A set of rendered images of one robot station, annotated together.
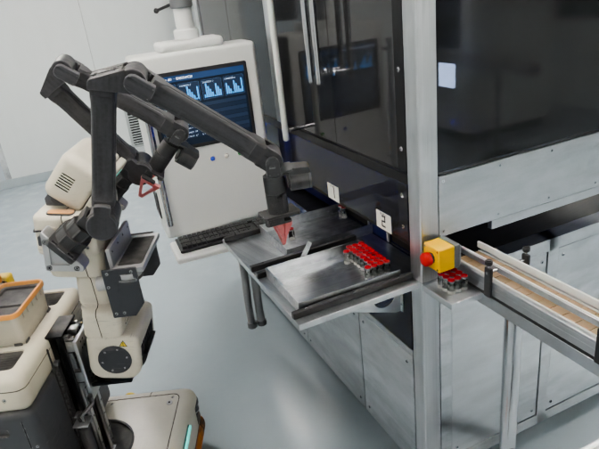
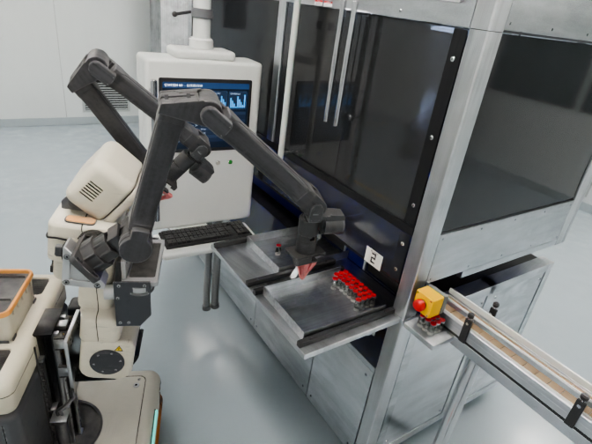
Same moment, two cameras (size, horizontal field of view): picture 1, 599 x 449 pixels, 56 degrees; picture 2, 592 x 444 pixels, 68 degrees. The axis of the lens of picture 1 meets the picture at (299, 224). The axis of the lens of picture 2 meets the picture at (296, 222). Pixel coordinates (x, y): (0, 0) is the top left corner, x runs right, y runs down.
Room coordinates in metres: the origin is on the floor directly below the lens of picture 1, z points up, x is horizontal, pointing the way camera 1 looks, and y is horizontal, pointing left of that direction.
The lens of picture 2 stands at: (0.37, 0.35, 1.81)
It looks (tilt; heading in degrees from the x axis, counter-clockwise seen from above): 27 degrees down; 346
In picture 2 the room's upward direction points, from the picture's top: 8 degrees clockwise
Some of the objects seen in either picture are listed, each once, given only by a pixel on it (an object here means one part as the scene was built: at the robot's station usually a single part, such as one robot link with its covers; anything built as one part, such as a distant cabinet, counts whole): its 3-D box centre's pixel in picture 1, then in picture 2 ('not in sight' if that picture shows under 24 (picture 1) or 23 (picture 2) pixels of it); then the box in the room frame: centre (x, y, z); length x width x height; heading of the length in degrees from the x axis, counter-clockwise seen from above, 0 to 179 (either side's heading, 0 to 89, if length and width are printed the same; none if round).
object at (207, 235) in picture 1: (225, 232); (206, 233); (2.16, 0.31, 0.82); 0.40 x 0.14 x 0.02; 109
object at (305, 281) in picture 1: (331, 273); (323, 299); (1.55, -0.08, 0.90); 0.34 x 0.26 x 0.04; 112
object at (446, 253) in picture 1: (440, 254); (429, 301); (1.41, -0.39, 1.00); 0.08 x 0.07 x 0.07; 112
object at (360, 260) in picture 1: (361, 261); (348, 290); (1.59, -0.18, 0.90); 0.18 x 0.02 x 0.05; 22
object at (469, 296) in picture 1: (455, 290); (432, 329); (1.41, -0.43, 0.87); 0.14 x 0.13 x 0.02; 112
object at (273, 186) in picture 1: (276, 183); (310, 225); (1.42, 0.05, 1.26); 0.07 x 0.06 x 0.07; 96
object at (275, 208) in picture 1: (277, 204); (306, 244); (1.42, 0.05, 1.20); 0.10 x 0.07 x 0.07; 111
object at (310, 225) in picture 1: (315, 229); (297, 247); (1.91, -0.05, 0.90); 0.34 x 0.26 x 0.04; 112
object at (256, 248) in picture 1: (319, 257); (305, 277); (1.72, -0.05, 0.87); 0.70 x 0.48 x 0.02; 22
